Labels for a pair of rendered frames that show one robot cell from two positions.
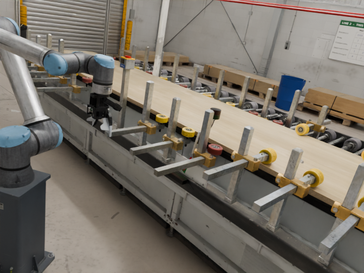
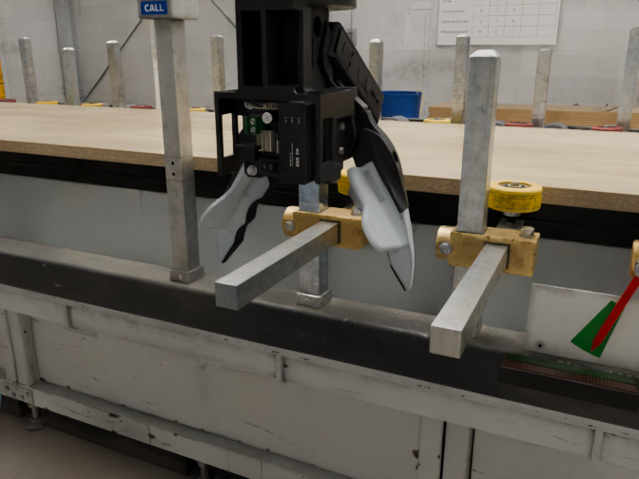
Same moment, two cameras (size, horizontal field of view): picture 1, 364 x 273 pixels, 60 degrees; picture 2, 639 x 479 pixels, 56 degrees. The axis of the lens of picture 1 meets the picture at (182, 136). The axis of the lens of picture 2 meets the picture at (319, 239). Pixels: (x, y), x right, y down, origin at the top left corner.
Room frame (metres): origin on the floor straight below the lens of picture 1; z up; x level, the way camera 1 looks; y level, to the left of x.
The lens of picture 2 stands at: (1.02, 0.51, 1.10)
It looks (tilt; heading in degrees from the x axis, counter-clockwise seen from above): 17 degrees down; 343
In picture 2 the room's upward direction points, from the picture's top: straight up
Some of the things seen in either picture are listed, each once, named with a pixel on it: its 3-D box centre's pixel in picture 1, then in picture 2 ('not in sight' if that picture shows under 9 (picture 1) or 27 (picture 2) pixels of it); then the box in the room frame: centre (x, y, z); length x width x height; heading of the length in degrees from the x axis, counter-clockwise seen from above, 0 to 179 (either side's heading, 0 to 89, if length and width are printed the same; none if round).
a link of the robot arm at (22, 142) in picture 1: (15, 145); not in sight; (1.41, 0.82, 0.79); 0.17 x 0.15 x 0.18; 158
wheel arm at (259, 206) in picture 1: (288, 189); not in sight; (1.16, -0.48, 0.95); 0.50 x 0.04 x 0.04; 138
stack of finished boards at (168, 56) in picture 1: (155, 56); not in sight; (10.09, 1.28, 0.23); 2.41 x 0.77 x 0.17; 142
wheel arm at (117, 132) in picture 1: (136, 129); (310, 244); (1.81, 0.29, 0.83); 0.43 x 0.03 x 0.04; 138
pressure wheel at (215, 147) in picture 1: (213, 155); not in sight; (1.59, -0.19, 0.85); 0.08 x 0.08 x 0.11
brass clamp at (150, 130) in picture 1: (146, 127); (326, 225); (1.89, 0.24, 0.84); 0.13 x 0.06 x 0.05; 48
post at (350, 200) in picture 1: (342, 218); not in sight; (1.07, -0.67, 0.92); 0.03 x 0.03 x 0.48; 48
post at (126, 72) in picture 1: (123, 100); (178, 157); (2.08, 0.45, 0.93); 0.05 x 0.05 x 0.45; 48
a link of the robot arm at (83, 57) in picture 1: (82, 63); not in sight; (1.45, 0.52, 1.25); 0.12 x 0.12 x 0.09; 68
